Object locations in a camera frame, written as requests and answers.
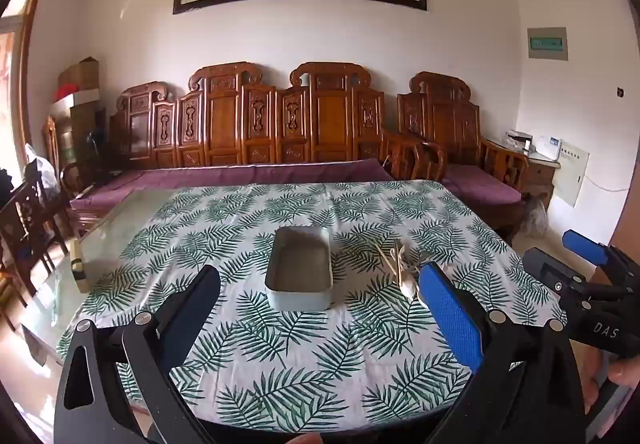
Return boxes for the carved wooden armchair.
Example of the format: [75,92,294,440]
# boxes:
[397,72,532,241]

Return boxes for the long purple seat cushion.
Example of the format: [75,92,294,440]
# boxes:
[70,158,397,213]

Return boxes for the person's right hand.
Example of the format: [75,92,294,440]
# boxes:
[584,355,640,417]

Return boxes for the square purple seat cushion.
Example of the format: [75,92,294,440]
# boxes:
[440,164,526,208]

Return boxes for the white leaning board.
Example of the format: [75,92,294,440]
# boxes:
[552,139,590,209]

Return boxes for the wooden side table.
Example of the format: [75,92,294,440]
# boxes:
[524,151,562,211]

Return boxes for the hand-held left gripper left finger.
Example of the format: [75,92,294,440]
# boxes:
[54,265,222,444]

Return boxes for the leaf print tablecloth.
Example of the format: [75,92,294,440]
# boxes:
[55,180,571,431]

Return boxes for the white cardboard box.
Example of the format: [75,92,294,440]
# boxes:
[52,89,101,116]

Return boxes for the white plastic bag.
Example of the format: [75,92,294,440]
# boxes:
[25,143,59,196]

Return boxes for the grey rectangular metal container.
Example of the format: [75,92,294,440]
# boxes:
[265,225,335,311]

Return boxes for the dark wooden chopstick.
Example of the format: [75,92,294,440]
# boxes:
[392,239,409,275]

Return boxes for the brown cardboard box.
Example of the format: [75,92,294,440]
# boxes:
[58,57,100,93]

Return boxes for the light bamboo chopstick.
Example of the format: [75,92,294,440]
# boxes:
[378,249,408,286]

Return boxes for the small yellow green box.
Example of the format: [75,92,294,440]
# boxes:
[70,239,89,293]

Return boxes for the stacked cardboard boxes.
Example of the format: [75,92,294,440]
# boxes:
[69,102,109,176]

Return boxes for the wooden dining chair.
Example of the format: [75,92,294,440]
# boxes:
[0,169,67,297]

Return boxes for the carved wooden sofa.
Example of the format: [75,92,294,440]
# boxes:
[62,62,423,231]

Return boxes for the wooden door frame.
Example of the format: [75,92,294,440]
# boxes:
[0,0,49,170]

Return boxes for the grey wall electrical panel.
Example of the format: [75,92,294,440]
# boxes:
[527,27,570,62]

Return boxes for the clear plastic bag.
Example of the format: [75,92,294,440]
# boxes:
[524,197,549,238]

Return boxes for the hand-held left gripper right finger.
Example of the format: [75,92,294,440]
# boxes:
[418,262,588,444]

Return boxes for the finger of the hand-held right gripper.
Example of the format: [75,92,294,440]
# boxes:
[561,229,640,276]
[522,247,587,311]

